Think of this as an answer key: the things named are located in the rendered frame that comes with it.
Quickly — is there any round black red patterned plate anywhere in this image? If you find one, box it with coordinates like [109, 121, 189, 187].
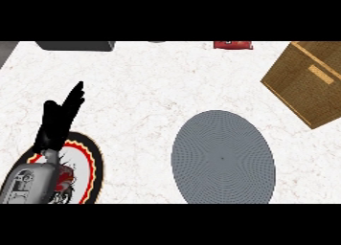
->
[8, 131, 106, 205]

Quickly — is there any round grey woven placemat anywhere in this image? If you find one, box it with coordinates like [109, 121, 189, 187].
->
[170, 109, 278, 205]

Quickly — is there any dark grey appliance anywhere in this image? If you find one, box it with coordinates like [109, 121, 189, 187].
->
[34, 41, 118, 53]

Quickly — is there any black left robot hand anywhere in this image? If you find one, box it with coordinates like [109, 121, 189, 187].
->
[31, 80, 86, 155]

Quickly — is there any red packet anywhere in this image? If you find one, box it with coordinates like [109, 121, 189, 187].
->
[213, 41, 255, 51]

